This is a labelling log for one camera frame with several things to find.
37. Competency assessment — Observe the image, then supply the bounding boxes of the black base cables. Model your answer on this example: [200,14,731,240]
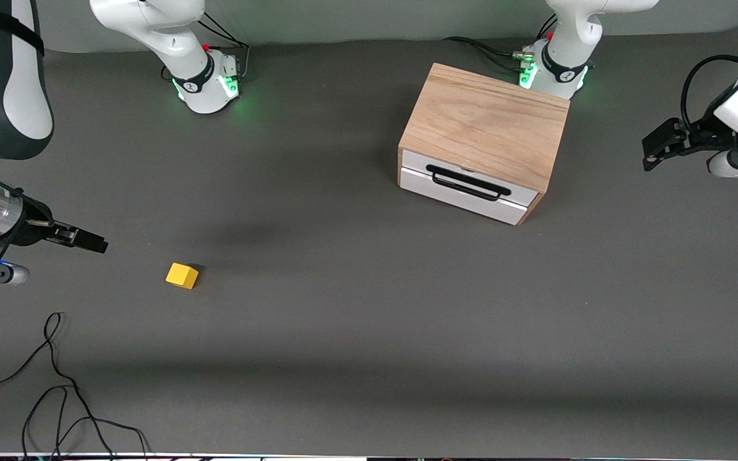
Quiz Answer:
[161,14,252,83]
[443,13,559,71]

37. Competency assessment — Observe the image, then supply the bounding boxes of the black right base cables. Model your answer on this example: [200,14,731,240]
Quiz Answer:
[161,14,252,83]

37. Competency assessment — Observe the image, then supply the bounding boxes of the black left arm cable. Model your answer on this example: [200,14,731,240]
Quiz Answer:
[681,54,738,129]

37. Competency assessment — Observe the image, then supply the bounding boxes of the white-fronted wooden drawer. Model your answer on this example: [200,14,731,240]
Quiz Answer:
[399,149,540,226]

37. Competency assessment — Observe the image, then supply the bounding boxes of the black metal drawer handle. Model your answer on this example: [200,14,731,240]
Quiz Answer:
[425,164,512,202]

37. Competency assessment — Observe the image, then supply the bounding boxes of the wooden drawer cabinet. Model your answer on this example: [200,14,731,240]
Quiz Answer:
[397,62,570,226]

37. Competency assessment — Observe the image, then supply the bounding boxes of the thin black loose cable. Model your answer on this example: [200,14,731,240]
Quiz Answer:
[21,385,152,461]
[0,312,117,461]

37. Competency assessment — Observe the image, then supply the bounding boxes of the black left base cables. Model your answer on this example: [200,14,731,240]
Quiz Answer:
[443,13,559,71]

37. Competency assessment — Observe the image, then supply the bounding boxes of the yellow wooden block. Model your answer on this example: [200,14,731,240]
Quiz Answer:
[165,263,200,290]

